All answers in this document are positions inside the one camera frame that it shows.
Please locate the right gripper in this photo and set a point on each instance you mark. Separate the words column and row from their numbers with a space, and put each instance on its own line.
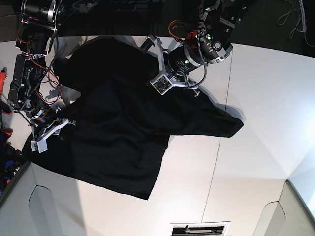
column 45, row 121

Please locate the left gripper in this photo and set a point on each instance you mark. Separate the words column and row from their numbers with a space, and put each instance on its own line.
column 177, row 63

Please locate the black printed t-shirt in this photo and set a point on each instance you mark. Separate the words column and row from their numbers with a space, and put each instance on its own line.
column 123, row 125

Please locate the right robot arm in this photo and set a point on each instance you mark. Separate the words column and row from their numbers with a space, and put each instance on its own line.
column 34, row 87

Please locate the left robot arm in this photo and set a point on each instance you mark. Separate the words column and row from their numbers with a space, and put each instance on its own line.
column 216, row 22

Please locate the grey bin with clothes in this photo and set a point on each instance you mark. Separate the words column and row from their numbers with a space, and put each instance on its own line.
column 12, row 167

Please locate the white label card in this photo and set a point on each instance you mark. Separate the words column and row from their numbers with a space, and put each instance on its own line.
column 200, row 229

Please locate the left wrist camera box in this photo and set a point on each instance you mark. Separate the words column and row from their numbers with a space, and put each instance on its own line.
column 161, row 83

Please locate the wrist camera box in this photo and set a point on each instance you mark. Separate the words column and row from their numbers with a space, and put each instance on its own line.
column 39, row 145
column 161, row 83

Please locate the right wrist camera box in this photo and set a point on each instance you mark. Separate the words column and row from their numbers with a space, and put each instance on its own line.
column 39, row 145

